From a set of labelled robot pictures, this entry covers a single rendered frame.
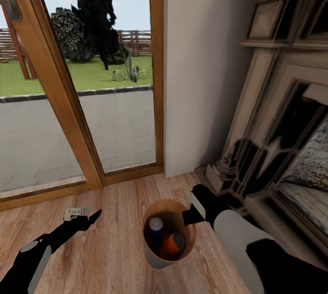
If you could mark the trash can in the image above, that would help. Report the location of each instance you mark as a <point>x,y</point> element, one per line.
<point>170,213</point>

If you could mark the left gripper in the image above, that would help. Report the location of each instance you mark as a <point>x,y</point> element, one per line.
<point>81,223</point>

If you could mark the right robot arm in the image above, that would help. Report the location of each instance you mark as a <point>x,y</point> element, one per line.
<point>263,263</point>

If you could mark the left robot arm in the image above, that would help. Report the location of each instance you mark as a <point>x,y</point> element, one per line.
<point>30,263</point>

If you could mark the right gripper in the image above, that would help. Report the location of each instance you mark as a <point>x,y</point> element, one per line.
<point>190,217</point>

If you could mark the door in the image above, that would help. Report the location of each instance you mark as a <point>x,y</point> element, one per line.
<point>81,96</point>

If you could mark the wood fireplace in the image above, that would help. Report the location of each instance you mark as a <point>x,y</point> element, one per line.
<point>273,170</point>

